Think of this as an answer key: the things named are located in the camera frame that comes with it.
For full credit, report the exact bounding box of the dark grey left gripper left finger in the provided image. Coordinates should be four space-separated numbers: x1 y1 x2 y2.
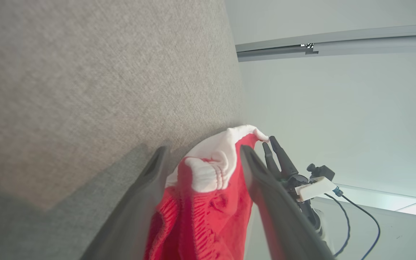
81 146 169 260

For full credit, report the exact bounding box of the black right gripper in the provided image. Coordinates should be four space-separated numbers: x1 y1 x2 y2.
262 136 321 231

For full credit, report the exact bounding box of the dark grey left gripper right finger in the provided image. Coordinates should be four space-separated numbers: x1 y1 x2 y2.
240 144 335 260

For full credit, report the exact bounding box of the red jersey with white sleeves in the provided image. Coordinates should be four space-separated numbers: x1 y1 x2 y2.
144 125 270 260

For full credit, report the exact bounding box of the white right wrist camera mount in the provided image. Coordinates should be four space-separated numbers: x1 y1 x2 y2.
295 164 338 202

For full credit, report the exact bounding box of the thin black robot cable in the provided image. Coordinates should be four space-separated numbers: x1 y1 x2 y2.
324 193 350 257
334 188 381 260

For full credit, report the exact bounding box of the grey double partition post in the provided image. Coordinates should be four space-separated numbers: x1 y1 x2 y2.
235 23 416 62

